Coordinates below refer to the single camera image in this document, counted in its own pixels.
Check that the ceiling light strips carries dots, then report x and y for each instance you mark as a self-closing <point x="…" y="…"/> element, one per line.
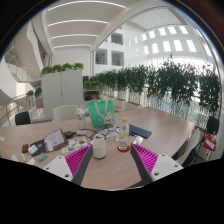
<point x="80" y="35"/>

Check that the clear tumbler with white lid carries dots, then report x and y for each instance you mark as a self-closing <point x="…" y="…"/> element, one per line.
<point x="81" y="118"/>

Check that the blue pen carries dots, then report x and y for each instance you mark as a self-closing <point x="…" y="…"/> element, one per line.
<point x="43" y="157"/>

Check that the clear plastic wrapper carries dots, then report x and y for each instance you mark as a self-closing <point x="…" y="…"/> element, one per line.
<point x="137" y="140"/>

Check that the row of green potted trees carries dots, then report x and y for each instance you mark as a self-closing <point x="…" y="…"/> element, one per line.
<point x="173" y="83"/>

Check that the black notebook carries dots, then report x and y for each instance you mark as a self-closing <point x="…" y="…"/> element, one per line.
<point x="40" y="146"/>

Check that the white planter cabinet with plants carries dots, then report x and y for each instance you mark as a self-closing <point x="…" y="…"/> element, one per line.
<point x="61" y="90"/>

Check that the white paper cup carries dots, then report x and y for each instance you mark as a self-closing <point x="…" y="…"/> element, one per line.
<point x="99" y="148"/>

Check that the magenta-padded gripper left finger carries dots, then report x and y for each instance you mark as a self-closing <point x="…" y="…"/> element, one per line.
<point x="59" y="166"/>

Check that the black office chair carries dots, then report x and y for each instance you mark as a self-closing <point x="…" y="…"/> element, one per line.
<point x="212" y="124"/>
<point x="22" y="118"/>

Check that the red bag with white label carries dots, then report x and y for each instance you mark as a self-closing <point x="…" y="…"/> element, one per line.
<point x="210" y="142"/>

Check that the green tote bag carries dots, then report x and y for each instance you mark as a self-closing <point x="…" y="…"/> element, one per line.
<point x="100" y="115"/>

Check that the black charger block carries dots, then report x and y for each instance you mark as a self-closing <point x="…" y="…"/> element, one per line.
<point x="69" y="134"/>

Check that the black phone with red print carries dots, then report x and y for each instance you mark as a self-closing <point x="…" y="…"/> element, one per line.
<point x="25" y="148"/>

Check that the long white remote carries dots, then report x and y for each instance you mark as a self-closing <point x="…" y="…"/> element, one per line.
<point x="15" y="158"/>

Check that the clear plastic bottle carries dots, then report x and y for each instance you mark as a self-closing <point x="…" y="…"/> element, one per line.
<point x="123" y="133"/>

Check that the small grey-white oval device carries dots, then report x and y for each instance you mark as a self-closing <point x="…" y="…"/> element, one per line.
<point x="22" y="157"/>

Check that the flat round red coaster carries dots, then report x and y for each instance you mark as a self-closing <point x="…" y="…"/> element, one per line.
<point x="123" y="150"/>

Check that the dark blue keyboard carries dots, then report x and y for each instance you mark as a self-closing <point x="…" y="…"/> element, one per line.
<point x="140" y="131"/>

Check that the colourful sticker sheet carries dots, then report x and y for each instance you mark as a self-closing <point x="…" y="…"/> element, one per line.
<point x="75" y="145"/>

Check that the small potted plants by railing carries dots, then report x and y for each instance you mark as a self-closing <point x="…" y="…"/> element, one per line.
<point x="36" y="91"/>

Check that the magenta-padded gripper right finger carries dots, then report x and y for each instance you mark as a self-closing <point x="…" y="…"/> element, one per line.
<point x="165" y="165"/>

